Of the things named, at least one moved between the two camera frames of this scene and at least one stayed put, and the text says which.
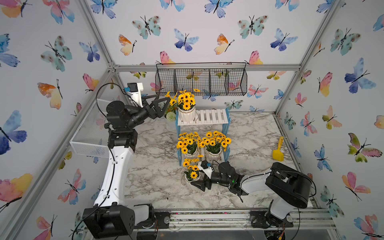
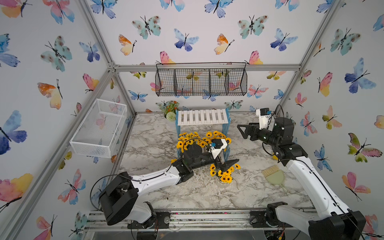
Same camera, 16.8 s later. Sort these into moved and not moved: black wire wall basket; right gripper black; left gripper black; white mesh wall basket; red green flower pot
Moved: left gripper black; right gripper black
Not moved: white mesh wall basket; red green flower pot; black wire wall basket
